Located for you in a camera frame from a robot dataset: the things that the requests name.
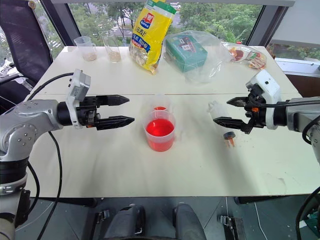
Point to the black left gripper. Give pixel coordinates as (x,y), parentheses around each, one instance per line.
(87,113)

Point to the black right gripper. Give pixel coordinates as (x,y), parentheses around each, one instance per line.
(257,112)

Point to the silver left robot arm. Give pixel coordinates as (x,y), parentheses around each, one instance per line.
(23,117)

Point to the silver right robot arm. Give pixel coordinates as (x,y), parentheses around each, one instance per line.
(300,115)

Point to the clear plastic tube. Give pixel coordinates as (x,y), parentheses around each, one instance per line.
(218,110)

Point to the small clear plastic cup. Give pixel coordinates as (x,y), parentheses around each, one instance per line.
(161,103)

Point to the plastic cup with red liquid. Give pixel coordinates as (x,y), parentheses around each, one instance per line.
(160,132)

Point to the green box in plastic bag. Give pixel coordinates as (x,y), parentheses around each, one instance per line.
(212,62)

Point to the colourful printed snack packet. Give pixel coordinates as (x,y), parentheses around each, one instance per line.
(257,60)

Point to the red snack packet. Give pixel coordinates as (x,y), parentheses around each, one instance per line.
(237,53)

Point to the tall clear drinking glass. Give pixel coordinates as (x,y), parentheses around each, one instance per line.
(112,47)

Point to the green cardboard box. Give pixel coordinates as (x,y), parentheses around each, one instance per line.
(186,53)

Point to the yellow snack bag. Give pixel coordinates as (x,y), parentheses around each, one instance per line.
(150,35)

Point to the dark rounded shape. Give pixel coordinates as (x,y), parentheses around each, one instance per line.
(125,222)
(188,222)

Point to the black mesh office chair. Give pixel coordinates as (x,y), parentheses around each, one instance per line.
(23,37)

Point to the green floor object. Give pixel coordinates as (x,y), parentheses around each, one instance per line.
(313,221)

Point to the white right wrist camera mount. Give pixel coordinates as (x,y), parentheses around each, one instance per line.
(268,86)

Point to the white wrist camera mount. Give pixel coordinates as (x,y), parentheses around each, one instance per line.
(268,86)
(79,85)

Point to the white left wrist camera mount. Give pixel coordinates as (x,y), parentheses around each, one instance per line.
(79,85)

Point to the black table foot bracket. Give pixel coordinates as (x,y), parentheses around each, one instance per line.
(232,227)
(102,217)

